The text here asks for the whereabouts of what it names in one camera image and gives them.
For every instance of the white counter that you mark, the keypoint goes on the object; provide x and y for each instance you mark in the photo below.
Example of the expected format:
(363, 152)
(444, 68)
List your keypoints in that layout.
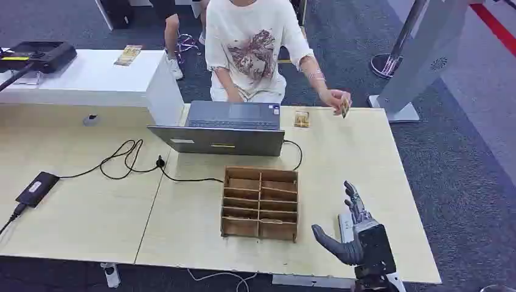
(92, 80)

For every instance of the wooden card sorting box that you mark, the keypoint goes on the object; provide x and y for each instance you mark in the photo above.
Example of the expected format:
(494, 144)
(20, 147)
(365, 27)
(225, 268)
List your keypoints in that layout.
(260, 203)

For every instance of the black cabinet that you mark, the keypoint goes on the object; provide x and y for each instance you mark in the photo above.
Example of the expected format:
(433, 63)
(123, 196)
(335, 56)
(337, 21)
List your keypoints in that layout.
(117, 12)

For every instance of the standing person's leg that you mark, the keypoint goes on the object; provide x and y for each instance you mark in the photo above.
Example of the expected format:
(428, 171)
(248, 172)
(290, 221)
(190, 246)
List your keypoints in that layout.
(172, 38)

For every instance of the person's left hand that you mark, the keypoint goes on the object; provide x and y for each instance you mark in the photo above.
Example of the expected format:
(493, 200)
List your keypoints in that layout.
(334, 98)

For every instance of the pale wrist camera mount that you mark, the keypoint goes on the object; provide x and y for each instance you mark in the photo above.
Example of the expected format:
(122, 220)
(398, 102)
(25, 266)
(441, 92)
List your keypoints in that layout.
(346, 227)

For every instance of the printed booklet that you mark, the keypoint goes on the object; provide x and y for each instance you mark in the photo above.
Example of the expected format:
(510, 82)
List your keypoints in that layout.
(128, 55)

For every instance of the silver stanchion post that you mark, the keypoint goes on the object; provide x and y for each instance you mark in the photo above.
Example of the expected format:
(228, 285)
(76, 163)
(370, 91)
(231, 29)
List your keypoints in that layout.
(393, 56)

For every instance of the grey desk grommet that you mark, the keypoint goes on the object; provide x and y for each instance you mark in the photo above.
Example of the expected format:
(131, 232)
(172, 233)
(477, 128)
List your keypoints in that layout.
(91, 119)

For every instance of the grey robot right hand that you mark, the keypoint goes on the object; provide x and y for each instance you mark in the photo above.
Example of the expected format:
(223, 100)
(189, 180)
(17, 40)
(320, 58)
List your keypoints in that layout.
(373, 250)

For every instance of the grey desk crossbar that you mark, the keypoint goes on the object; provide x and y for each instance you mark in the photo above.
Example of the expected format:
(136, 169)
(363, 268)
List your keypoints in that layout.
(310, 281)

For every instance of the grey kiosk stand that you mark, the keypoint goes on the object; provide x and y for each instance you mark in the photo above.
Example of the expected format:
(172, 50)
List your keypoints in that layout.
(423, 52)

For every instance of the person's right hand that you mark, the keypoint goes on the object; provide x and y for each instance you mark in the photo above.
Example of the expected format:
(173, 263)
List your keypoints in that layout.
(235, 96)

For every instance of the person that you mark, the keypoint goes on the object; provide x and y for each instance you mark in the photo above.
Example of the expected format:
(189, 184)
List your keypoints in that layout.
(246, 44)

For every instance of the black power adapter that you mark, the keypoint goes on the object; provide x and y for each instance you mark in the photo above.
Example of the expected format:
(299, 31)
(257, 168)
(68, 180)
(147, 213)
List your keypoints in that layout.
(37, 189)

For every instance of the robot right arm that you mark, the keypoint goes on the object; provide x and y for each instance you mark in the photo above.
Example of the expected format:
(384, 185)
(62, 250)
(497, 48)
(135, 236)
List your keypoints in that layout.
(377, 284)

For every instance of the grey laptop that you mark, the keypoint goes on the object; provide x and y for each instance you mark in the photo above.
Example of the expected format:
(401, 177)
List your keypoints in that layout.
(225, 139)

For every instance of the black case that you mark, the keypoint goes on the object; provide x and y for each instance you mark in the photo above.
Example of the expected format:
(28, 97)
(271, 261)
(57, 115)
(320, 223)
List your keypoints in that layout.
(44, 54)

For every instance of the black rod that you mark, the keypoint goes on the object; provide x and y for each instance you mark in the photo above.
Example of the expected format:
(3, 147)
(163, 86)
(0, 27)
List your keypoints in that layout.
(14, 77)

